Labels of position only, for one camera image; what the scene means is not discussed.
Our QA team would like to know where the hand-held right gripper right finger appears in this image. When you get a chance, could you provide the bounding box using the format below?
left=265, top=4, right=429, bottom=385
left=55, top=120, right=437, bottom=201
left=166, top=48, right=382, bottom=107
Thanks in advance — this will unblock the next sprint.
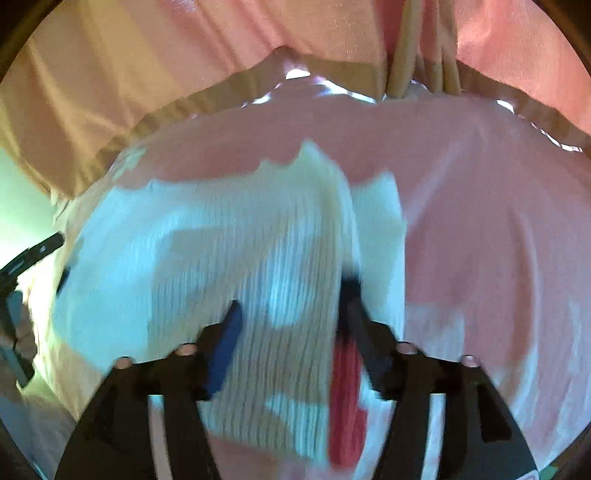
left=341, top=277, right=536, bottom=480

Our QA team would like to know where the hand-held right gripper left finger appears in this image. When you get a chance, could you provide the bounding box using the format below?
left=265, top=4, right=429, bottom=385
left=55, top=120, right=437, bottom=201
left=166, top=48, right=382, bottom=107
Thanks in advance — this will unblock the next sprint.
left=55, top=300, right=242, bottom=480

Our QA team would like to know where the white black red knit sweater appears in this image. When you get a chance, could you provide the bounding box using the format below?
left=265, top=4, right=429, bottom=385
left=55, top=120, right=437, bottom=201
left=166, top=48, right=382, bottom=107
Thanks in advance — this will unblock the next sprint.
left=50, top=141, right=410, bottom=480

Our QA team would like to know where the person's left hand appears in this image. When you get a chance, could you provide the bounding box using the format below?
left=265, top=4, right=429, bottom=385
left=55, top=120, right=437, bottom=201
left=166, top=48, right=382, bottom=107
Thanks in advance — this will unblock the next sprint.
left=14, top=318, right=38, bottom=361

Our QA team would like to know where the pink blanket with white print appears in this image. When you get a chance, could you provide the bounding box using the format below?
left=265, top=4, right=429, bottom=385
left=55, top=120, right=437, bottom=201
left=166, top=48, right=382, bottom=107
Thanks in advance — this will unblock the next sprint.
left=32, top=88, right=591, bottom=480

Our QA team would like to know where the pink curtain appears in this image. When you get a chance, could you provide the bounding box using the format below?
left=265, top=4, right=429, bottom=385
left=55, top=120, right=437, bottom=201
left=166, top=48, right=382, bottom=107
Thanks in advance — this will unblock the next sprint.
left=0, top=0, right=591, bottom=206

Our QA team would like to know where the shiny pink satin sheet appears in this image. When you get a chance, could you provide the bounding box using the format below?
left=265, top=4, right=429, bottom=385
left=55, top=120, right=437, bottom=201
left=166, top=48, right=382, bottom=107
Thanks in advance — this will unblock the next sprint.
left=240, top=68, right=591, bottom=154

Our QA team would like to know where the tan curtain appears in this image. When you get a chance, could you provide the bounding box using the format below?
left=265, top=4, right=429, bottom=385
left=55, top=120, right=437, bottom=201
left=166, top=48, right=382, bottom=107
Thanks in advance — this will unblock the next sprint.
left=387, top=0, right=463, bottom=99

